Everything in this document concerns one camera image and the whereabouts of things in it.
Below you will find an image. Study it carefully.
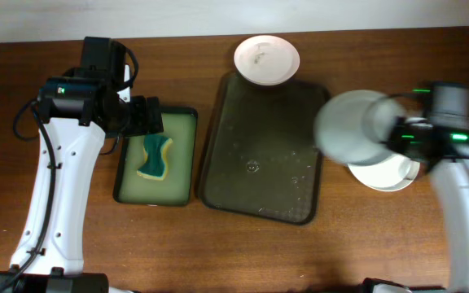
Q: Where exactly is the cream white plate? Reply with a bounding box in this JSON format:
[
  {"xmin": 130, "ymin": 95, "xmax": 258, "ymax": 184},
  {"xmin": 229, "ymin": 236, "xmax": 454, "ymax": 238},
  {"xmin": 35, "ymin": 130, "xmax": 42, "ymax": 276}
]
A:
[{"xmin": 348, "ymin": 155, "xmax": 420, "ymax": 192}]

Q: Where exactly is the green yellow sponge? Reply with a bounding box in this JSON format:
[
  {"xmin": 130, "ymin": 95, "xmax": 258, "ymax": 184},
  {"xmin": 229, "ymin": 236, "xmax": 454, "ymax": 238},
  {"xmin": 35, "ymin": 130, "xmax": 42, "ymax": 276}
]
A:
[{"xmin": 137, "ymin": 134, "xmax": 173, "ymax": 181}]

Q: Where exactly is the grey white plate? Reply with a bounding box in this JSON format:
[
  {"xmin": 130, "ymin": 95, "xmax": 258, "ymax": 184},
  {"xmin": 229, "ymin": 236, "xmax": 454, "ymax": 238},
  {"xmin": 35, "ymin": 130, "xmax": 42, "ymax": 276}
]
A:
[{"xmin": 313, "ymin": 90, "xmax": 405, "ymax": 166}]

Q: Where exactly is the pink plate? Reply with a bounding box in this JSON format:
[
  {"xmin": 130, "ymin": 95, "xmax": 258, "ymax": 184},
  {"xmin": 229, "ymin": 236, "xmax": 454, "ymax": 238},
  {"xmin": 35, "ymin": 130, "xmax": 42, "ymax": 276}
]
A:
[{"xmin": 234, "ymin": 35, "xmax": 300, "ymax": 86}]

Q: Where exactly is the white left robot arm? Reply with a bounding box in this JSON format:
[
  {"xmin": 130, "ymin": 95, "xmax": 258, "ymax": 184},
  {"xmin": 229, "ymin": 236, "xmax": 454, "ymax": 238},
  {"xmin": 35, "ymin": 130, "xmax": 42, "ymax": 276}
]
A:
[{"xmin": 0, "ymin": 37, "xmax": 164, "ymax": 292}]

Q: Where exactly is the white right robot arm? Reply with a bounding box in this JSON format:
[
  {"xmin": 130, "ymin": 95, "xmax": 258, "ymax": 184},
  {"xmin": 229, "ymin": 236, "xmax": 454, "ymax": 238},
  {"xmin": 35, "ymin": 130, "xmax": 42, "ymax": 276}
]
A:
[{"xmin": 362, "ymin": 81, "xmax": 469, "ymax": 292}]

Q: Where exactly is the dark brown serving tray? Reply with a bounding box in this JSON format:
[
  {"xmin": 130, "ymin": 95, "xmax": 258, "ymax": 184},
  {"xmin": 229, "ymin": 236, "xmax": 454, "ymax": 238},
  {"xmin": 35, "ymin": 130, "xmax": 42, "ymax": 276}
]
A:
[{"xmin": 196, "ymin": 72, "xmax": 330, "ymax": 225}]

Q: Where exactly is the black soapy water container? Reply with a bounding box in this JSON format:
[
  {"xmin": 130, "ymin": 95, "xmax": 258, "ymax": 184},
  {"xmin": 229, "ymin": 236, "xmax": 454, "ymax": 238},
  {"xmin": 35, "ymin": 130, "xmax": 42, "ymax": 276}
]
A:
[{"xmin": 113, "ymin": 107, "xmax": 198, "ymax": 206}]

